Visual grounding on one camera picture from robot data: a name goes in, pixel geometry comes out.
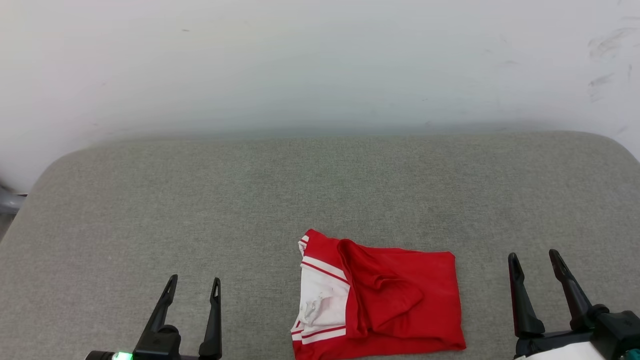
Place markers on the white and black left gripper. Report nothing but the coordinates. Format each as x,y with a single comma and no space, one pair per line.
120,356

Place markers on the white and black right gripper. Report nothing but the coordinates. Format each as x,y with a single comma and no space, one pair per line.
560,347

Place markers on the red and white garment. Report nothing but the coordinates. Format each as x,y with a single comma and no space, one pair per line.
400,300

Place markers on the grey fabric sofa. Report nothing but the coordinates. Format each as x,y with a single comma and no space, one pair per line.
250,200

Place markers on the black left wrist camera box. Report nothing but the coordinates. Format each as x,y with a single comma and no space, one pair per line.
157,345

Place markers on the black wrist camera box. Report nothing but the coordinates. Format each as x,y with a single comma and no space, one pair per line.
157,345
620,330

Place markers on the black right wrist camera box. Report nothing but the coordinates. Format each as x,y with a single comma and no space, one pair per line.
620,330

